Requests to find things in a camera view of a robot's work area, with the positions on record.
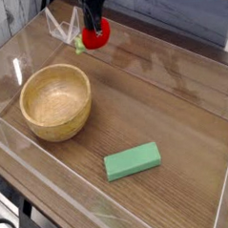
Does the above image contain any wooden bowl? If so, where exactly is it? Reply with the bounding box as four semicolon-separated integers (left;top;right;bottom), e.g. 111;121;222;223
19;63;93;142

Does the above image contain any green rectangular block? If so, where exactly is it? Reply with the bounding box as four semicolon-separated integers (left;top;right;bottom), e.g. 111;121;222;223
103;142;161;181

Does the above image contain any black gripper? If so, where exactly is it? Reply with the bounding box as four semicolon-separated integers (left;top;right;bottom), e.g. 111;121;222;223
79;0;105;36

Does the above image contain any black metal table frame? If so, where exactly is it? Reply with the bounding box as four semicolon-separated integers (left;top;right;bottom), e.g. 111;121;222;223
18;197;58;228

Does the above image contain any red plush strawberry toy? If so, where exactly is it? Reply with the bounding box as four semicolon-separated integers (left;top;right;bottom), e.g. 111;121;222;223
74;18;111;55

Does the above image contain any clear acrylic tray enclosure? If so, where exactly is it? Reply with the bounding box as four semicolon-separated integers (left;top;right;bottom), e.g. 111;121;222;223
0;15;228;228

